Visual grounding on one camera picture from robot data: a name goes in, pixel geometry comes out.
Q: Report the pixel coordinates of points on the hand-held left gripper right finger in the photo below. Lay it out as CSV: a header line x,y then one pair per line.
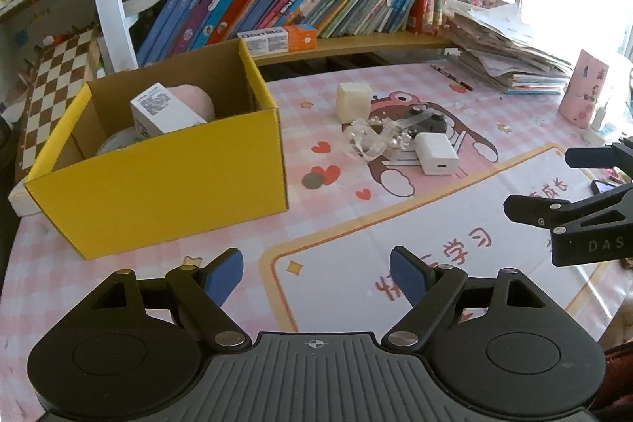
x,y
408,276

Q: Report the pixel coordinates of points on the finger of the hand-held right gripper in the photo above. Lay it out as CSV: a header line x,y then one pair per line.
x,y
539,207
598,156

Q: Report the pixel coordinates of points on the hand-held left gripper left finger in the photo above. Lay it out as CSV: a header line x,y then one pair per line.
x,y
225,276

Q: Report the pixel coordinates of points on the yellow cardboard box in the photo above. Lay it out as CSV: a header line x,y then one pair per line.
x,y
163,189

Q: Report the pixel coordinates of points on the white charger plug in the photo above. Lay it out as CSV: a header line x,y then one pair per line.
x,y
437,154

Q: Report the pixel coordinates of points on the small black gadget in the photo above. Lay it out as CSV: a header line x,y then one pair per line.
x,y
435,123

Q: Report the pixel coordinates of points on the clear ribbon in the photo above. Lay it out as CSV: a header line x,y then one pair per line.
x,y
368,145

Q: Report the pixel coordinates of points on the cream foam cube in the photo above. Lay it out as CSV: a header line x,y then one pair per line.
x,y
352,103

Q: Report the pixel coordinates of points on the small white bottle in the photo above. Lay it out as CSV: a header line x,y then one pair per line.
x,y
600,118

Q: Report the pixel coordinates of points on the pink printed cup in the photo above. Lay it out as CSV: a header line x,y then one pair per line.
x,y
583,88

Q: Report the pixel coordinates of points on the pink printed table mat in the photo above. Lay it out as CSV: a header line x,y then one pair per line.
x,y
346,224

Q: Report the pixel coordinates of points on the dark red cloth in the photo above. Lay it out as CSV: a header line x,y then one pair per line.
x,y
618,372

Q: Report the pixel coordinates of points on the stack of loose papers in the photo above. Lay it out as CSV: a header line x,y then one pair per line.
x,y
504,51

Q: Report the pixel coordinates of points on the black pen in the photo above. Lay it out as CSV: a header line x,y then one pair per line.
x,y
452,78

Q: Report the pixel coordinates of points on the white tape roll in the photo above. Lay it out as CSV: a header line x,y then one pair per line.
x,y
116,142

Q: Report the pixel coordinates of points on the small white printed carton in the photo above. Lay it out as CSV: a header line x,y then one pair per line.
x,y
165,113

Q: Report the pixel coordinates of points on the pink soft pouch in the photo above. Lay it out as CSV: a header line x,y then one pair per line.
x,y
198,100

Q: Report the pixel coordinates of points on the white board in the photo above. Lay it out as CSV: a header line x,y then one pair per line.
x,y
19,202

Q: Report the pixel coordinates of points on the white and orange carton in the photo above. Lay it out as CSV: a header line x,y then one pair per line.
x,y
277,39

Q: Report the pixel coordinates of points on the brown checkered board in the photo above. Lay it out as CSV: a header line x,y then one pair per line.
x,y
54,81

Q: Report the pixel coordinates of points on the row of colourful books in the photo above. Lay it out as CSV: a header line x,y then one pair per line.
x,y
306,2

